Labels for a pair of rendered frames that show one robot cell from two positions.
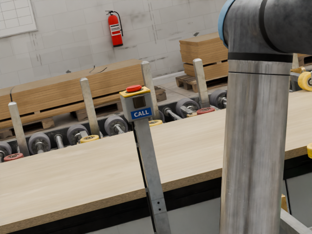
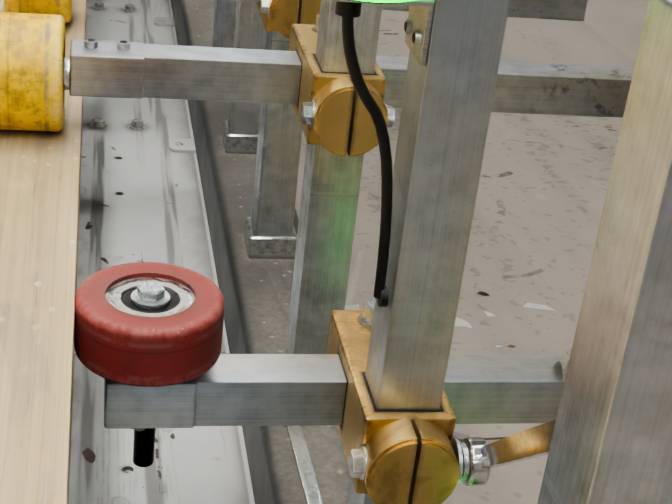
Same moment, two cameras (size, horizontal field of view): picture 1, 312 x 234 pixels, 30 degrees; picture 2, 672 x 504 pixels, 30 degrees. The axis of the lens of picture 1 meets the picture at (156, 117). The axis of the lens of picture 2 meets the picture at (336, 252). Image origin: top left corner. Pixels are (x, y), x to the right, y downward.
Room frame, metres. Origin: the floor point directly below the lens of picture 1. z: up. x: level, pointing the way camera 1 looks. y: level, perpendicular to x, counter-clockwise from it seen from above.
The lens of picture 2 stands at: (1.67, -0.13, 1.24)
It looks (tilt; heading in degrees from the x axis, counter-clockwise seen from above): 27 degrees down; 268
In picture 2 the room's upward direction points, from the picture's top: 7 degrees clockwise
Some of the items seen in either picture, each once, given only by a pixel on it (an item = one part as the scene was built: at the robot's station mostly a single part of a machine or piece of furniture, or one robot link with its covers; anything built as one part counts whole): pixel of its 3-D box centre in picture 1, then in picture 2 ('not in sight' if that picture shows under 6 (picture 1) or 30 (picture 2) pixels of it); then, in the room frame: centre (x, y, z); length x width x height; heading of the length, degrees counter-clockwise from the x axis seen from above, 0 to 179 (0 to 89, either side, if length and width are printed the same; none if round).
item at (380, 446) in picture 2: not in sight; (383, 406); (1.61, -0.73, 0.85); 0.13 x 0.06 x 0.05; 100
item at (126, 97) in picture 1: (137, 105); not in sight; (1.47, 0.04, 1.18); 0.07 x 0.07 x 0.08; 10
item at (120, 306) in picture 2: not in sight; (147, 377); (1.74, -0.72, 0.85); 0.08 x 0.08 x 0.11
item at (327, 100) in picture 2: not in sight; (335, 87); (1.65, -0.97, 0.95); 0.13 x 0.06 x 0.05; 100
